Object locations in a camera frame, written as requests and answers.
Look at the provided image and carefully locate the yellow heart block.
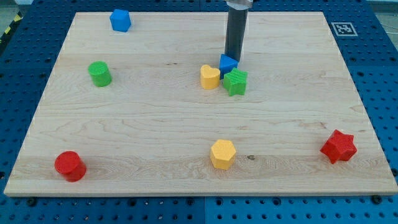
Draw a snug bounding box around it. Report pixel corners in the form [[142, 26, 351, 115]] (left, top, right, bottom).
[[200, 65, 221, 90]]

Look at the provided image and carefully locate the yellow hexagon block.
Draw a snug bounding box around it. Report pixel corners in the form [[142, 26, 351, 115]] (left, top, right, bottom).
[[210, 139, 236, 170]]

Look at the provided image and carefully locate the green star block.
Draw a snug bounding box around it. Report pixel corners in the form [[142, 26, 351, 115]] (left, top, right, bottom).
[[223, 68, 248, 96]]

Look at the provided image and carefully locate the blue triangle block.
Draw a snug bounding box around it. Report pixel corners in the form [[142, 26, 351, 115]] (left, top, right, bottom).
[[219, 54, 238, 80]]

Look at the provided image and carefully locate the light wooden board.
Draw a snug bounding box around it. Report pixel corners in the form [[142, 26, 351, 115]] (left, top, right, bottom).
[[4, 12, 397, 197]]

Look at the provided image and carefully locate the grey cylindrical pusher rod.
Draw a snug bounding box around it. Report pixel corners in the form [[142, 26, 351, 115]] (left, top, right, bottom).
[[224, 0, 254, 62]]

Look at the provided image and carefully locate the green cylinder block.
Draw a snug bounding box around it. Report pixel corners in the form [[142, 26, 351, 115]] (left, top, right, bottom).
[[88, 61, 112, 87]]

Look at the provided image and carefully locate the blue hexagon block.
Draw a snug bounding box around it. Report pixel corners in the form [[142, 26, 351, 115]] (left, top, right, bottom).
[[109, 9, 131, 32]]

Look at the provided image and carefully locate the red cylinder block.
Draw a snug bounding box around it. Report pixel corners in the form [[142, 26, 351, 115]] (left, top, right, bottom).
[[54, 151, 86, 182]]

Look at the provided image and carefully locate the red star block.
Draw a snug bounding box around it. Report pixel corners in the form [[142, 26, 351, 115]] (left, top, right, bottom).
[[320, 129, 358, 164]]

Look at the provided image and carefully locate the white fiducial marker tag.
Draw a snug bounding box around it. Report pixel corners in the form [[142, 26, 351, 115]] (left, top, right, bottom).
[[331, 22, 358, 37]]

